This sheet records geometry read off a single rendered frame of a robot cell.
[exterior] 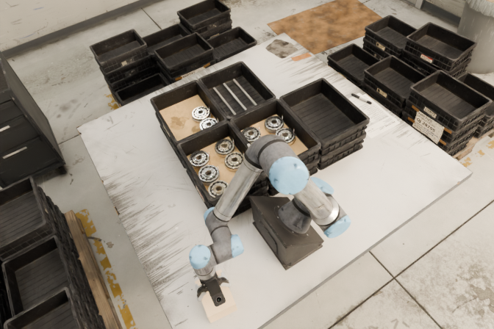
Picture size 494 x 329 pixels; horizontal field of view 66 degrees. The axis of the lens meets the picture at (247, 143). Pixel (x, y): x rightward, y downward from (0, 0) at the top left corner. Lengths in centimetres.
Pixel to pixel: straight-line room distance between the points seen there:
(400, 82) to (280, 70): 97
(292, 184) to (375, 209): 82
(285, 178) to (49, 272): 164
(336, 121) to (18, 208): 192
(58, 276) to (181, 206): 82
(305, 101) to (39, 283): 177
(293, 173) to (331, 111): 102
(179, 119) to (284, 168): 113
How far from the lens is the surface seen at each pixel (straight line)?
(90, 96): 395
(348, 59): 344
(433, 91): 292
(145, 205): 204
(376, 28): 358
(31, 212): 259
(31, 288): 247
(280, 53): 275
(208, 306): 166
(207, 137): 197
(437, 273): 268
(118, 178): 219
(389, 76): 314
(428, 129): 280
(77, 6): 488
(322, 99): 221
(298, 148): 195
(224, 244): 140
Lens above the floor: 234
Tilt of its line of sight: 49 degrees down
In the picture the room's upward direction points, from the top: 7 degrees counter-clockwise
